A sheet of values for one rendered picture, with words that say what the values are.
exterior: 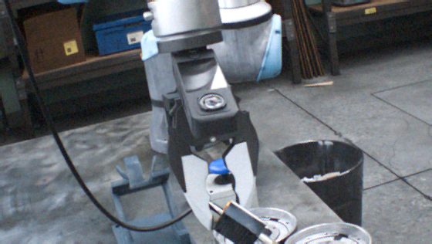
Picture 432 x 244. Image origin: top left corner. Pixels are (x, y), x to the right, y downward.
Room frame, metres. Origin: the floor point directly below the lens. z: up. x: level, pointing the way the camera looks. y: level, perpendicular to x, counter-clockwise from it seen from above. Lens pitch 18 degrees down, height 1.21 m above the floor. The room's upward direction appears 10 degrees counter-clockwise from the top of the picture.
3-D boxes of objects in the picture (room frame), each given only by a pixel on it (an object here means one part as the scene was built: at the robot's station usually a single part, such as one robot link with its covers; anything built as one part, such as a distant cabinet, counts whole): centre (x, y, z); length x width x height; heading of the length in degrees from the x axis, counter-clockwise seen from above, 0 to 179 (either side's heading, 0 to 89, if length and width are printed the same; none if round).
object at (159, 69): (1.19, 0.04, 0.97); 0.13 x 0.12 x 0.14; 79
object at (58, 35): (4.17, 0.94, 0.64); 0.49 x 0.40 x 0.37; 106
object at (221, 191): (0.86, -0.01, 0.82); 0.08 x 0.07 x 0.05; 11
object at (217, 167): (0.86, -0.01, 0.85); 0.04 x 0.04 x 0.05
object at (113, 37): (4.30, 0.41, 0.56); 0.52 x 0.38 x 0.22; 98
